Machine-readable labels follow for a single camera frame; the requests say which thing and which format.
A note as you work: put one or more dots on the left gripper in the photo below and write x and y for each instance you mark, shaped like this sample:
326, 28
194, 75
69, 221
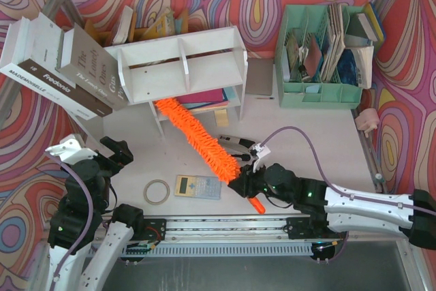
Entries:
114, 154

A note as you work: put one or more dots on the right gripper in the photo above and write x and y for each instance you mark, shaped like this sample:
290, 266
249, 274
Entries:
246, 182

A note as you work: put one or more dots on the clear tape roll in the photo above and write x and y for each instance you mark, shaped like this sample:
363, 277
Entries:
156, 192

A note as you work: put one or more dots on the orange microfiber duster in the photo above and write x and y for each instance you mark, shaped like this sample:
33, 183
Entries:
221, 163

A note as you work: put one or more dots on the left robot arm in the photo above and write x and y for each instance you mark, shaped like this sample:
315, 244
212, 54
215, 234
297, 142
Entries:
74, 265

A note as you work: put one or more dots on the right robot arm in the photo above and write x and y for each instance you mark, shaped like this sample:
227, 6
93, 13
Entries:
330, 210

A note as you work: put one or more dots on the white wooden bookshelf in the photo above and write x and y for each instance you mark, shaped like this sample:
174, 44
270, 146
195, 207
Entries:
181, 65

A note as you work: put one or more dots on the white side shelf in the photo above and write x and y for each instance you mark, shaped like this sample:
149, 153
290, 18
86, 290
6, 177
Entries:
91, 130

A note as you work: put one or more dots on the black silver stapler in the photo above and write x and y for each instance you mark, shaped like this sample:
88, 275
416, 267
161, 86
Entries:
241, 145

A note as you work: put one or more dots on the beige blue calculator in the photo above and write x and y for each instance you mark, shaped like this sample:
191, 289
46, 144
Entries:
200, 187

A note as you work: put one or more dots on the grey book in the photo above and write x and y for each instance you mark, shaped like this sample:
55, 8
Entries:
92, 68

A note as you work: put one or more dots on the pink pig figurine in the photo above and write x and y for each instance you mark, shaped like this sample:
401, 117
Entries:
367, 121

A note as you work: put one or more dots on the yellow sticky notes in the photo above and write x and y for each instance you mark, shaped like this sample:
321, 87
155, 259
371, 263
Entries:
221, 118

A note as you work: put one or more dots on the stack of coloured paper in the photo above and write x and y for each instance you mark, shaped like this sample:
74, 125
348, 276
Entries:
208, 99

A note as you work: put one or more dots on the brown book Fredonia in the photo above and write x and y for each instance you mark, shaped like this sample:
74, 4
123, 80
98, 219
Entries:
46, 48

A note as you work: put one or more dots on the books behind shelf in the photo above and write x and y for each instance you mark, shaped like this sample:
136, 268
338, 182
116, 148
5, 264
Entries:
127, 30

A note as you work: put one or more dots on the mint green desk organizer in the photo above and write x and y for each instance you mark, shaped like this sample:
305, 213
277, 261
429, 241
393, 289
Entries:
306, 75

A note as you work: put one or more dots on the white book Mademoiselle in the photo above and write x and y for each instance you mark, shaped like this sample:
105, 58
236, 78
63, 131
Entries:
15, 64

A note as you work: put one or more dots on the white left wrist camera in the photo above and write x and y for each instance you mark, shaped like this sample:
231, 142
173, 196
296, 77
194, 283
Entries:
71, 150

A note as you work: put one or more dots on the aluminium mounting rail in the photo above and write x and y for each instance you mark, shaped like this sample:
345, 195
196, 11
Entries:
234, 229

